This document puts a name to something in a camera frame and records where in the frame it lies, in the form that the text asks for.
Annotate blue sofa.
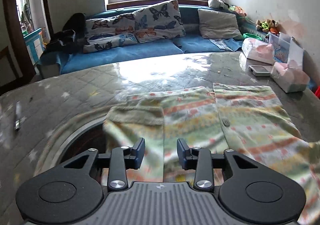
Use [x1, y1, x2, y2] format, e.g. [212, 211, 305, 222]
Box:
[37, 4, 268, 75]

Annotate pink tissue pack far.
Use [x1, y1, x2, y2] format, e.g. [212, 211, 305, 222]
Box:
[242, 38, 275, 65]

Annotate butterfly print cushion lying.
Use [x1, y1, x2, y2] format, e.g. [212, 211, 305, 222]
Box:
[83, 13, 138, 53]

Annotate white paper sheet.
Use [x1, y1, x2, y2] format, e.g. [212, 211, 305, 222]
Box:
[287, 38, 304, 70]

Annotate pink tissue pack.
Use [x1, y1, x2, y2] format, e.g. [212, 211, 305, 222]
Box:
[242, 38, 275, 65]
[271, 62, 310, 93]

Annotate black bag on sofa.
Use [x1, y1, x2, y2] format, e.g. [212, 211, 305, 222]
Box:
[44, 13, 86, 54]

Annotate black marker pen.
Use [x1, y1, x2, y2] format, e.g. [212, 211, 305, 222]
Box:
[14, 101, 22, 131]

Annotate colourful plush toys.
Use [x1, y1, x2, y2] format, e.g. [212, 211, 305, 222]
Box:
[255, 19, 279, 34]

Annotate round black induction cooktop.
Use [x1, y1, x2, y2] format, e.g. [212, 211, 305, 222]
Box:
[57, 121, 107, 164]

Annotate clear plastic storage box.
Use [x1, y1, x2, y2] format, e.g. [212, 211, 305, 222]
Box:
[268, 32, 291, 63]

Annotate small grey flat device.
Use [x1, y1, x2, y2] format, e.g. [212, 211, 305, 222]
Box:
[248, 66, 273, 77]

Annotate grey plain cushion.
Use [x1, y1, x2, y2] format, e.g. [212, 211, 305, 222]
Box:
[197, 9, 243, 40]

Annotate blue white cabinet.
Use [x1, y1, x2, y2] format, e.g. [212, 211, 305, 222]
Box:
[24, 28, 44, 65]

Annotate green patterned children's jacket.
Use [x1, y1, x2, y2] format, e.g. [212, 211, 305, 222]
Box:
[103, 83, 319, 224]

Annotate pink tissue pack near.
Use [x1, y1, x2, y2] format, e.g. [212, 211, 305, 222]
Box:
[271, 62, 310, 93]

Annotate butterfly print cushion upright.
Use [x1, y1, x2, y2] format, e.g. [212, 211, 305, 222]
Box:
[133, 0, 185, 43]

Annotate white plush toy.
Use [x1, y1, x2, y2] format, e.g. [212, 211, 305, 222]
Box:
[208, 0, 230, 10]

